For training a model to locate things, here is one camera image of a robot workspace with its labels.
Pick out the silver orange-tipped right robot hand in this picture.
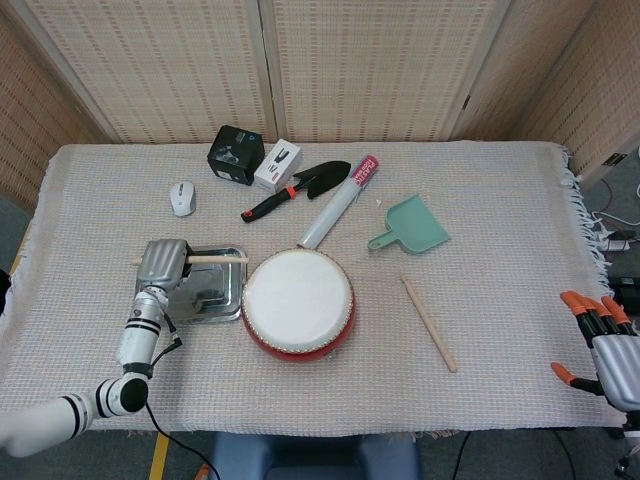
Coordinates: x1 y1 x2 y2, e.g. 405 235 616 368
550 290 640 414

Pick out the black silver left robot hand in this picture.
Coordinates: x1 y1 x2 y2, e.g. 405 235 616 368
134 238 195 292

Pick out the wooden drumstick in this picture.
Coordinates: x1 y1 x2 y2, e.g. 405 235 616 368
399 275 459 374
130 255 250 266

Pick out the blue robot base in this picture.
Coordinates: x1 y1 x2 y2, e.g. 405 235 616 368
208 430 423 480

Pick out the metal tray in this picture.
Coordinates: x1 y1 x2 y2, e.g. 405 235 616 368
163 243 250 325

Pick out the red drum with white skin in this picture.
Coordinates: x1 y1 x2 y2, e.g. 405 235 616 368
241 247 358 364

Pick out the white computer mouse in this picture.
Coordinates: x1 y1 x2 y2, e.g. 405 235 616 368
168 180 198 218

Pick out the white power strip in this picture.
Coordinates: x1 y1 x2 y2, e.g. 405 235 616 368
598 230 635 253

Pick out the black cardboard box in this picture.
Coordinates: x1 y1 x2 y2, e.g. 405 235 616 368
206 124 266 187

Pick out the white cardboard box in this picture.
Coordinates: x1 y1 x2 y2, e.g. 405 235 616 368
253 137 304 195

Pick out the beige woven tablecloth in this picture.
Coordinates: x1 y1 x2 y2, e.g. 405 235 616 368
0 140 627 437

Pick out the plastic wrap roll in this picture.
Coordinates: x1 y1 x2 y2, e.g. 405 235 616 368
296 154 381 250

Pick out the black garden trowel orange collar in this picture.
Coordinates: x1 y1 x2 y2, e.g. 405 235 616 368
240 159 353 225

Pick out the mint green dustpan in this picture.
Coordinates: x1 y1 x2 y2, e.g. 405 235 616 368
367 193 453 257

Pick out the woven bamboo folding screen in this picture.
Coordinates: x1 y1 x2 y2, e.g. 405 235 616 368
0 0 640 212

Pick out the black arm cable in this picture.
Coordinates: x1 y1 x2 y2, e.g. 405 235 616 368
143 318 222 480

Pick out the red floor cable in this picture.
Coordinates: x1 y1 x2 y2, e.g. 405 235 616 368
598 177 619 214

